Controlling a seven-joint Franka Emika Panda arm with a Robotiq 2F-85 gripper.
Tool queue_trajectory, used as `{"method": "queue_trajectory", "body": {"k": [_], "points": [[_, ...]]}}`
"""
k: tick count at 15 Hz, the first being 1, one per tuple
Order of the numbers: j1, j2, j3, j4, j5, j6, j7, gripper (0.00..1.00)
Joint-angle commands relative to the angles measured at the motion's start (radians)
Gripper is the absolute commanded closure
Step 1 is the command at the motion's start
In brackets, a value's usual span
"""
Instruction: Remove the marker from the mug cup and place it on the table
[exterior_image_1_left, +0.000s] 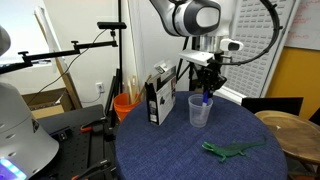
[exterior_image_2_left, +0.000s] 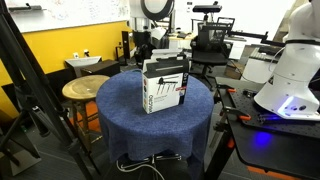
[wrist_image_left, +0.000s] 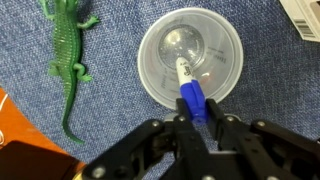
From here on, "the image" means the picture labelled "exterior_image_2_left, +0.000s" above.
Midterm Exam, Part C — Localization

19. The black white cardboard box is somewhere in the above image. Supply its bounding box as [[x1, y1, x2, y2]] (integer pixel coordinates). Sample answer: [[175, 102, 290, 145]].
[[141, 54, 190, 115]]

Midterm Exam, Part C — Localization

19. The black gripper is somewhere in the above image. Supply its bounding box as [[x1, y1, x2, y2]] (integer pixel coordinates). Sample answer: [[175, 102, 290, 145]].
[[133, 30, 158, 56]]

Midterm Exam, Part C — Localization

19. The round blue-covered table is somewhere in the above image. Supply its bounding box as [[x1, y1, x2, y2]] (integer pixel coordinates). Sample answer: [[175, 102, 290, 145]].
[[95, 69, 215, 180]]

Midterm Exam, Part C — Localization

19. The white whiteboard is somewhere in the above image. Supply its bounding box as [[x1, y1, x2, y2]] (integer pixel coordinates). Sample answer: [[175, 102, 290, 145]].
[[4, 0, 131, 34]]

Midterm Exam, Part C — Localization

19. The black camera tripod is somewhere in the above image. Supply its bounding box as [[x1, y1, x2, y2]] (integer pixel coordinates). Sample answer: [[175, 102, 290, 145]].
[[0, 0, 101, 180]]

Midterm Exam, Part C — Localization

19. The round wooden stool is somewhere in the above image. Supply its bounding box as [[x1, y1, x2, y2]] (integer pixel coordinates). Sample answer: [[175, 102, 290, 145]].
[[61, 74, 111, 151]]

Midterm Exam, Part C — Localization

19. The small black controller box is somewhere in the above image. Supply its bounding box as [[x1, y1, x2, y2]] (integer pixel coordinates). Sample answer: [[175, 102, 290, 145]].
[[243, 89, 258, 98]]

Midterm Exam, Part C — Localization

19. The white open bin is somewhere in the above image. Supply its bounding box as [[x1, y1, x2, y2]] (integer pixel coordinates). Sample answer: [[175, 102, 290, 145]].
[[64, 55, 103, 69]]

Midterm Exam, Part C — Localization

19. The black office chair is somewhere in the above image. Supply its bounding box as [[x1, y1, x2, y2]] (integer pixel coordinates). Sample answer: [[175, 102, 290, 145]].
[[189, 16, 236, 91]]

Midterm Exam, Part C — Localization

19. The black clamp orange handle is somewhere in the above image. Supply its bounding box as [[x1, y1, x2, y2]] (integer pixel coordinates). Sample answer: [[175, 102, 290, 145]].
[[216, 83, 238, 94], [221, 106, 253, 123]]

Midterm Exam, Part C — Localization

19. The black perforated work table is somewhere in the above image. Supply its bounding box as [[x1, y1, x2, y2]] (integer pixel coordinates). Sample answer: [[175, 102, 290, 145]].
[[214, 76, 320, 180]]

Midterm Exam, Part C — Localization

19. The black tall speaker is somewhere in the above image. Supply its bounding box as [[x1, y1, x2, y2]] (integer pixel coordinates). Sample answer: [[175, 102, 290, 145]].
[[120, 30, 132, 61]]

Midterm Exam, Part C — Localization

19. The white cable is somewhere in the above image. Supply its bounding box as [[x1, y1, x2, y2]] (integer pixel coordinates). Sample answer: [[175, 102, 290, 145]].
[[115, 154, 167, 180]]

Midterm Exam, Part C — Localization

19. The dark low cabinet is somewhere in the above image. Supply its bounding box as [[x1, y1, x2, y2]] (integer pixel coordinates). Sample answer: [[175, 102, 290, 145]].
[[79, 59, 121, 78]]

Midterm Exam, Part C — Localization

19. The black stereo camera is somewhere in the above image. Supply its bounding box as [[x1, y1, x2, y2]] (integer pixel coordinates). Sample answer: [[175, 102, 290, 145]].
[[192, 3, 223, 14]]

